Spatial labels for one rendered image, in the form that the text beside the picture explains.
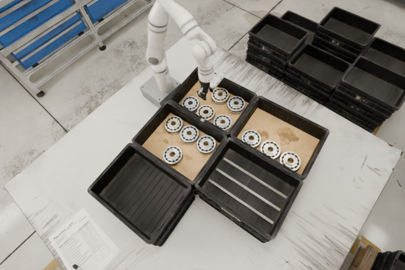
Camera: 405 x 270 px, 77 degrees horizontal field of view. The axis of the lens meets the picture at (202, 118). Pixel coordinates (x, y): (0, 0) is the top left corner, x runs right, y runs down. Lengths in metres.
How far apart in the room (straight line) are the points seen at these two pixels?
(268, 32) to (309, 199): 1.48
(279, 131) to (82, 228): 1.15
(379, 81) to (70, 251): 2.27
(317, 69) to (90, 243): 2.03
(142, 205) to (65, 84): 2.05
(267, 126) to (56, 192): 1.22
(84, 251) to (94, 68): 2.05
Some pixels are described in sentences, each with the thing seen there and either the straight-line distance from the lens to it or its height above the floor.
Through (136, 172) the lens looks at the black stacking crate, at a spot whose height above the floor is 0.83.
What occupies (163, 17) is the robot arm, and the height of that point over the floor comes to 1.34.
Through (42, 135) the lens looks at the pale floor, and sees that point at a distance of 2.87.
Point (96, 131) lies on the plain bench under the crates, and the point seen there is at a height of 0.70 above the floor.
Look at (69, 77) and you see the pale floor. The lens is 3.15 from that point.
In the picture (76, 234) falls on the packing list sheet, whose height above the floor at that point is 0.70.
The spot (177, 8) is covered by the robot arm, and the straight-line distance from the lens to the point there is 1.07.
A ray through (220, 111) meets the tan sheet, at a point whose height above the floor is 0.83.
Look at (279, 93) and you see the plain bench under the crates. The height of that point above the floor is 0.70.
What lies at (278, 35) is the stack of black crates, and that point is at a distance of 2.39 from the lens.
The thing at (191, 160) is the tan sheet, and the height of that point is 0.83.
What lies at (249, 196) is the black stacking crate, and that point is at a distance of 1.29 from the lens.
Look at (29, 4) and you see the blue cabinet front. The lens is 2.76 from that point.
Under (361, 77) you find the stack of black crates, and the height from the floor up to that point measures 0.49.
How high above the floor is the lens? 2.08
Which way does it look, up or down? 60 degrees down
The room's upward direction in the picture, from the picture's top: 8 degrees counter-clockwise
